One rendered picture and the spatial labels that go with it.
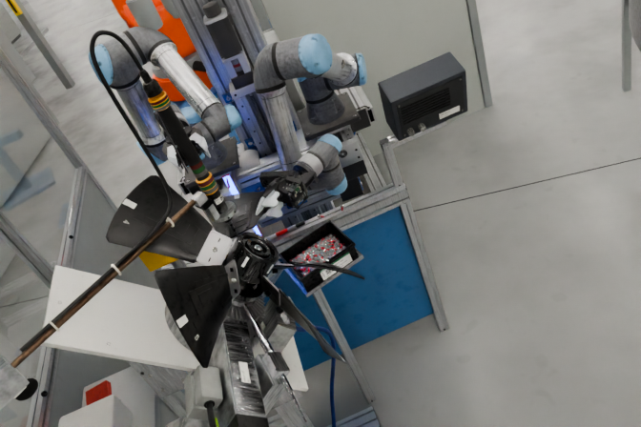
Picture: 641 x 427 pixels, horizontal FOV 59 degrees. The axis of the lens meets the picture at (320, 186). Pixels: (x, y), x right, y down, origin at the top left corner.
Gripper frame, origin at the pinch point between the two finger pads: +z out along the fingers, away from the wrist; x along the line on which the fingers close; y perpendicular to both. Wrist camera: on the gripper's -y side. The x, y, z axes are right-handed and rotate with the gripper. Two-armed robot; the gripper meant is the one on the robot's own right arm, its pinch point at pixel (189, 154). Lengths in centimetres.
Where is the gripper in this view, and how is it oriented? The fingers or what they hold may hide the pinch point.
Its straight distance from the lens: 139.4
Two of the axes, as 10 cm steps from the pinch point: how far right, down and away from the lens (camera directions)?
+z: 4.1, 4.5, -8.0
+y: 3.2, 7.5, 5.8
